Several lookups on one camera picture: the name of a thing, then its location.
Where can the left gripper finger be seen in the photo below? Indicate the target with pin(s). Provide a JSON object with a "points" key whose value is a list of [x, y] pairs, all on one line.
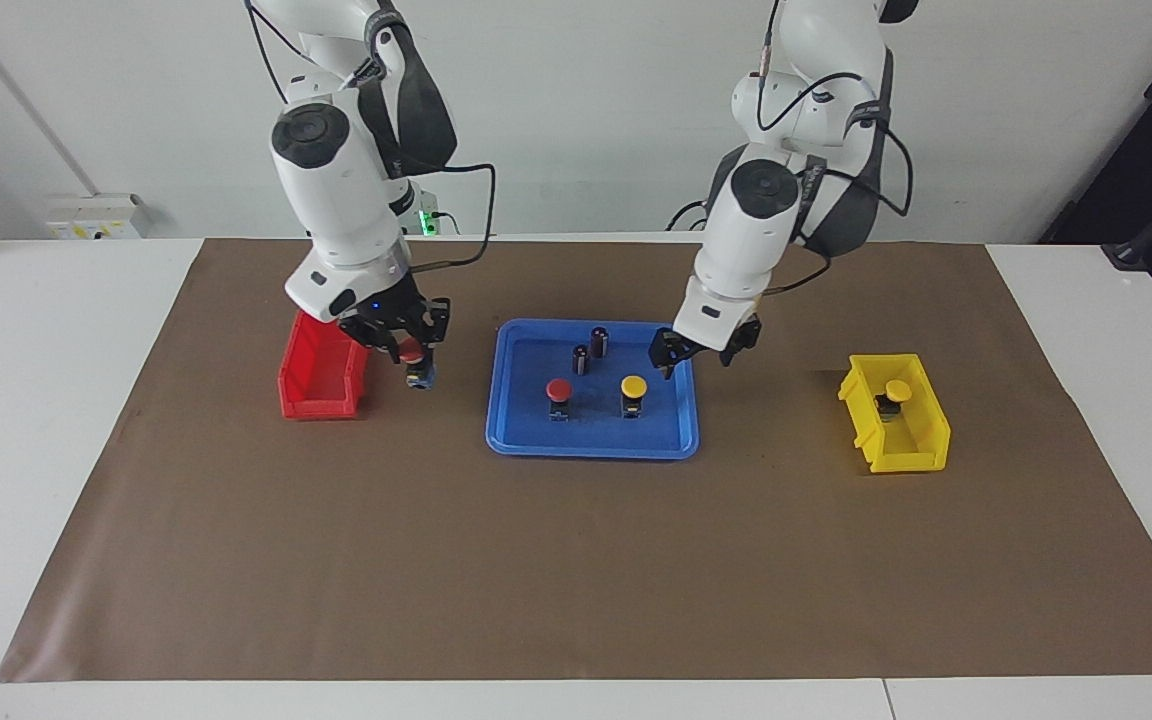
{"points": [[666, 352], [741, 342]]}

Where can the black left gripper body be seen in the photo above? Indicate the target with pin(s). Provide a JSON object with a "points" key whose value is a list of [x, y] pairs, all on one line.
{"points": [[708, 345]]}

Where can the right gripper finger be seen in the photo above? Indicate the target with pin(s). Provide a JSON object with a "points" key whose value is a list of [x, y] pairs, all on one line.
{"points": [[436, 318], [376, 345]]}

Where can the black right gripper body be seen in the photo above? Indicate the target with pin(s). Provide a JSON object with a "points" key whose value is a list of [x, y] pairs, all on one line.
{"points": [[384, 312]]}

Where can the red push button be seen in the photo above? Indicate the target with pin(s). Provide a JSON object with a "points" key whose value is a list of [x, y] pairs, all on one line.
{"points": [[558, 389], [413, 352]]}

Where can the yellow push button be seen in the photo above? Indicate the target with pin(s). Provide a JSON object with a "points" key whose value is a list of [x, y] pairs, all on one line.
{"points": [[898, 390], [633, 385]]}

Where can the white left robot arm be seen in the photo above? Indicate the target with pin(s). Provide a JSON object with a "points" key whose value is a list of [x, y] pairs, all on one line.
{"points": [[746, 240]]}

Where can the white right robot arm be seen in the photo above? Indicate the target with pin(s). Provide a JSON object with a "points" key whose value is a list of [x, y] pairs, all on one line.
{"points": [[336, 200]]}

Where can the blue plastic tray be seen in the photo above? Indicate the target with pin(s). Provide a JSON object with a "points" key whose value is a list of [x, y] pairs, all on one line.
{"points": [[596, 435]]}

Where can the red plastic bin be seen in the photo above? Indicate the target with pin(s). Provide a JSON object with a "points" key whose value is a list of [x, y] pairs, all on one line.
{"points": [[311, 385]]}

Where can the yellow plastic bin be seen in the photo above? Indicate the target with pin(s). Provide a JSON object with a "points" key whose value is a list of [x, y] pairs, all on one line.
{"points": [[861, 400]]}

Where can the brown table mat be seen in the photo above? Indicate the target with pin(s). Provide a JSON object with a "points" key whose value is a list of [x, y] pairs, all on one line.
{"points": [[576, 560]]}

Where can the black curtain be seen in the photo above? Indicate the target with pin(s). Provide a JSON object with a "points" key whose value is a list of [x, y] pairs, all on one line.
{"points": [[1136, 150]]}

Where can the white wall power strip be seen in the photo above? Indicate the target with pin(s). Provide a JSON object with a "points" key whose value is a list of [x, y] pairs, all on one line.
{"points": [[96, 215]]}

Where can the grey wall conduit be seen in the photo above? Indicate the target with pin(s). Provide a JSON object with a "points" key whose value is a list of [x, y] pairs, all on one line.
{"points": [[26, 105]]}

